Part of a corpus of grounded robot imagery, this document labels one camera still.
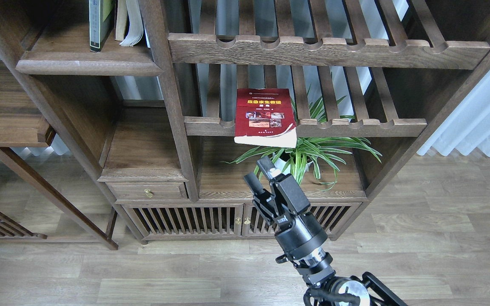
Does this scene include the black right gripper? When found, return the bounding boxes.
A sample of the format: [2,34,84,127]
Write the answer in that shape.
[244,156,328,260]

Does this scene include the dark wooden side table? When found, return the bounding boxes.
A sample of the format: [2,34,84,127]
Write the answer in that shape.
[0,61,117,250]

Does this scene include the red paperback book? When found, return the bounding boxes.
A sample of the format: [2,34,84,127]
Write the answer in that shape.
[234,88,297,148]

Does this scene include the white plant pot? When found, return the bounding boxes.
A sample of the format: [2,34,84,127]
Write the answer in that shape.
[273,152,290,170]

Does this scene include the white pleated curtain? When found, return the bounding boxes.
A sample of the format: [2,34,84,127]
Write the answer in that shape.
[417,71,490,157]

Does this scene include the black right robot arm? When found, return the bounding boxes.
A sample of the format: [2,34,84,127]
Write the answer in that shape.
[244,157,405,306]

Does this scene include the brass drawer knob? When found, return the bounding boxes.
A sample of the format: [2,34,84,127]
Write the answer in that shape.
[144,189,154,198]

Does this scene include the large dark wooden bookshelf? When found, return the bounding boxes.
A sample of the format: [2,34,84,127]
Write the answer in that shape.
[0,0,490,241]

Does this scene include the black yellow-green book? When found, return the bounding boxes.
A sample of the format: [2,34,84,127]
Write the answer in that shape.
[88,0,114,52]

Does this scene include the upright cream books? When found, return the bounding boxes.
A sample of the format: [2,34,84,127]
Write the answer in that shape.
[115,0,145,46]

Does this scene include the green spider plant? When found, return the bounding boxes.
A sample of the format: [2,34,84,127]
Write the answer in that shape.
[225,87,382,192]

